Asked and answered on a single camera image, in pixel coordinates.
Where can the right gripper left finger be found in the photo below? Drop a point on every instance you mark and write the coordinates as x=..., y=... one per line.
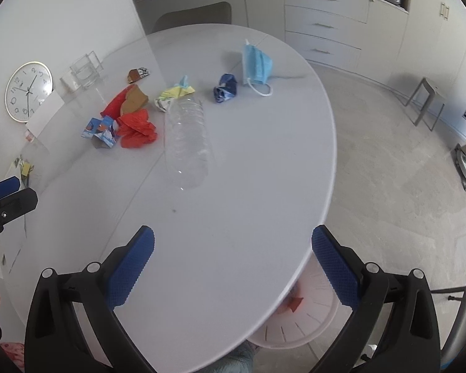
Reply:
x=54, y=341

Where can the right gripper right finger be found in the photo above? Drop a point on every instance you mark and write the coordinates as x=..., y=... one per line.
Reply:
x=393, y=325

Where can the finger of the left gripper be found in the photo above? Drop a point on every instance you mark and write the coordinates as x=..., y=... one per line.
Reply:
x=9, y=186
x=18, y=204

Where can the blue white crushed carton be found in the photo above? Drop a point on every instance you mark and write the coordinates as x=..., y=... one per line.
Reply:
x=101, y=132

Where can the red wrapper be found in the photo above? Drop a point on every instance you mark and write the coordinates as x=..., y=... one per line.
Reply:
x=113, y=109

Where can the red plastic bag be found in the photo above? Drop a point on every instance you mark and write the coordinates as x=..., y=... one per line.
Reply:
x=135, y=129

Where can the brown cardboard piece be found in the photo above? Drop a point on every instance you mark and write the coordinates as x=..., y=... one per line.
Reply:
x=133, y=100

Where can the small brown snack wrapper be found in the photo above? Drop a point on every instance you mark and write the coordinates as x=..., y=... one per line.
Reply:
x=137, y=74

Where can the clear plastic bottle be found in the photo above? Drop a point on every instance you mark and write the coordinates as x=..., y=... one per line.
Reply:
x=187, y=150

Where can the yellow wrapper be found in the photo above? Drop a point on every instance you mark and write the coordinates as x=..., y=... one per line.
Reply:
x=179, y=90

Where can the dark blue wrapper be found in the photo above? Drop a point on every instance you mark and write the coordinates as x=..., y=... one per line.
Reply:
x=226, y=89

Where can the blue surgical face mask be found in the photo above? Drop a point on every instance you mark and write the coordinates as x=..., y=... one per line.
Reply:
x=256, y=70

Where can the white trash bin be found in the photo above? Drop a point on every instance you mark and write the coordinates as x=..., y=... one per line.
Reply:
x=303, y=315

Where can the grey chair at right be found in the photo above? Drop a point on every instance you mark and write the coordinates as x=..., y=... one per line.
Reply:
x=455, y=344

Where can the white card on table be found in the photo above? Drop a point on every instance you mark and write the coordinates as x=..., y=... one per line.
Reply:
x=47, y=110

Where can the clear acrylic holder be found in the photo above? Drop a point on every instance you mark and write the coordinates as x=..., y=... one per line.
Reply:
x=83, y=73

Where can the person's grey quilted leg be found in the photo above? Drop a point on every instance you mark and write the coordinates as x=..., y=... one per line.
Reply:
x=239, y=360

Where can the white oval table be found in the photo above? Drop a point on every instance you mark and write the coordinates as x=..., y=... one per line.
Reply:
x=228, y=251

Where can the grey small stool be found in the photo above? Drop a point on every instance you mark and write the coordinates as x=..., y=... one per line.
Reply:
x=433, y=95

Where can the grey chair behind table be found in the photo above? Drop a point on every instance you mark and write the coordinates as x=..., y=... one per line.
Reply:
x=216, y=13

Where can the white drawer cabinet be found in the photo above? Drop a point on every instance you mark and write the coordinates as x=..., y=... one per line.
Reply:
x=330, y=32

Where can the white round wall clock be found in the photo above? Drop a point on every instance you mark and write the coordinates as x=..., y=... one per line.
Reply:
x=26, y=90

